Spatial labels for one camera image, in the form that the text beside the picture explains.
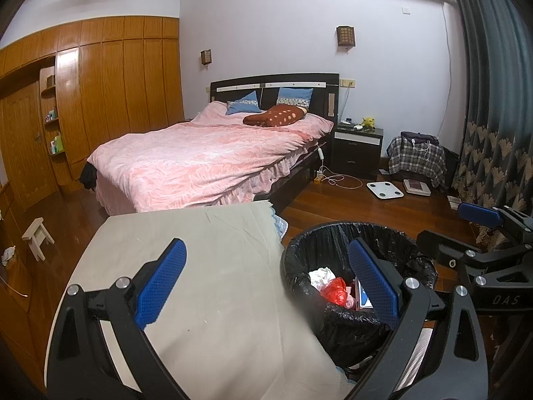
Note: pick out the yellow power strip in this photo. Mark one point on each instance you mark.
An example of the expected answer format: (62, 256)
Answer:
(319, 178)

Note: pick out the light blue lace cloth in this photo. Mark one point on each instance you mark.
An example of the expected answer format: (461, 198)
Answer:
(280, 227)

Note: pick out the black lined trash bin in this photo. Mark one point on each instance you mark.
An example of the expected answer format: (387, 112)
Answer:
(333, 237)

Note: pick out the dark garment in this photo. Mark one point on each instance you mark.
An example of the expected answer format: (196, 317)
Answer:
(418, 138)

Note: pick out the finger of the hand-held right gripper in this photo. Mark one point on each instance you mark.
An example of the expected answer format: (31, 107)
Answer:
(441, 246)
(479, 213)

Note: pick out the dark wooden bed frame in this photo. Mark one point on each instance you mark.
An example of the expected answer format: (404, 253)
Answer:
(318, 100)

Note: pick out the white and blue tissue box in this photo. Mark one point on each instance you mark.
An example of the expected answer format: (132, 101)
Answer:
(363, 300)

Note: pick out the dark nightstand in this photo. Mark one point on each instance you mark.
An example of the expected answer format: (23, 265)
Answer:
(356, 154)

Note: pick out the white crumpled cloth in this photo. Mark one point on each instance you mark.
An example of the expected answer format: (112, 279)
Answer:
(8, 255)

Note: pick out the plaid cloth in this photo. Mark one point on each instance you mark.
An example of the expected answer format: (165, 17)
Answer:
(416, 158)

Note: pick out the wooden wardrobe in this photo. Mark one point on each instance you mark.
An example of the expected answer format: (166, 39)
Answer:
(125, 87)

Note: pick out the large wall lamp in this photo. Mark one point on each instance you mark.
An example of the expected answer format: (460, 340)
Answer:
(346, 36)

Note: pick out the white paper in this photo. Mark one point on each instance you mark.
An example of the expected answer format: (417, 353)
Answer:
(321, 277)

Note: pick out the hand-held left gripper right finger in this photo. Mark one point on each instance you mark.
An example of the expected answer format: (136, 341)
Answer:
(374, 283)

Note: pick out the white bathroom scale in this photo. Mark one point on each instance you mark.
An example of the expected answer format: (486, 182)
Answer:
(385, 191)

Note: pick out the bed with pink cover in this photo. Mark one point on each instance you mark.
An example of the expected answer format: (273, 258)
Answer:
(187, 158)

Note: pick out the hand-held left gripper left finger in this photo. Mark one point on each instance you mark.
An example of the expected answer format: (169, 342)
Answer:
(160, 287)

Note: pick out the wooden door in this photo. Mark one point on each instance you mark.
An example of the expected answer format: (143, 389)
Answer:
(25, 146)

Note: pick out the brown dotted pillow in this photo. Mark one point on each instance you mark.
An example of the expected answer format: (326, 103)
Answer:
(277, 116)

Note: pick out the wooden desk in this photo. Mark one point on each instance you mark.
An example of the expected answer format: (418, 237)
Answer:
(12, 271)

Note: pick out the blue pillow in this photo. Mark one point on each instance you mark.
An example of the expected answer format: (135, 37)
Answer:
(245, 103)
(293, 96)

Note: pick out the black cloth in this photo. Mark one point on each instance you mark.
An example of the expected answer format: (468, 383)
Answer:
(88, 177)

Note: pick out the green bottle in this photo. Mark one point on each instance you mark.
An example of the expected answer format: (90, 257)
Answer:
(56, 143)

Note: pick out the small wall lamp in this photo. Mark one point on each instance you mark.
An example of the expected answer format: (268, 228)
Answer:
(205, 57)

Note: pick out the small wooden stool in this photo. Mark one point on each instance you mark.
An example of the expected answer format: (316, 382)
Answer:
(35, 227)

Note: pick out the grey tablecloth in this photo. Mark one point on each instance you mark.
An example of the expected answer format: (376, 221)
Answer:
(233, 300)

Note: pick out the yellow plush toy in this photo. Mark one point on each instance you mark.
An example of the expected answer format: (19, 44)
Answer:
(367, 123)

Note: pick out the patterned grey curtain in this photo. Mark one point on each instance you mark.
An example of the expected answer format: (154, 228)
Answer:
(491, 91)

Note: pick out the white scale with brown panel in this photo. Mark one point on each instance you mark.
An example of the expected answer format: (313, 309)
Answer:
(416, 186)

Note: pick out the beige wall socket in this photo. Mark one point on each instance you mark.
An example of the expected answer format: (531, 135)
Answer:
(347, 83)

